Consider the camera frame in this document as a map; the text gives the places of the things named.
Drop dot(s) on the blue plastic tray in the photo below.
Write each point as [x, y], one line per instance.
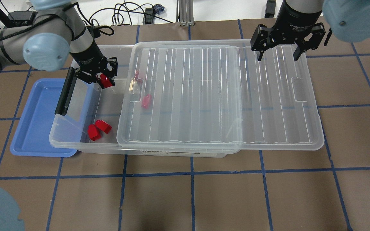
[31, 137]

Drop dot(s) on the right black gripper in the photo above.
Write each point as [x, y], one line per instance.
[296, 18]

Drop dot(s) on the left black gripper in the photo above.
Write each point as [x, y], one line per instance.
[89, 56]

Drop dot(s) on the aluminium frame post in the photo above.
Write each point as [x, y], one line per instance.
[185, 12]

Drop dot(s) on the black power adapter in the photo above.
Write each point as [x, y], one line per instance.
[149, 16]

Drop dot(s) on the clear plastic box lid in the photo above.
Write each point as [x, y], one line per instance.
[279, 110]

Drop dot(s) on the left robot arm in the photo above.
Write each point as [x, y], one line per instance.
[58, 32]

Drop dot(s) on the black box handle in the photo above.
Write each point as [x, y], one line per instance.
[66, 93]

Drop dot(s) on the clear plastic storage box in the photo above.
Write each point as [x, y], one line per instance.
[85, 141]

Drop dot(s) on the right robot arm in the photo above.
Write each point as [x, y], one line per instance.
[348, 20]

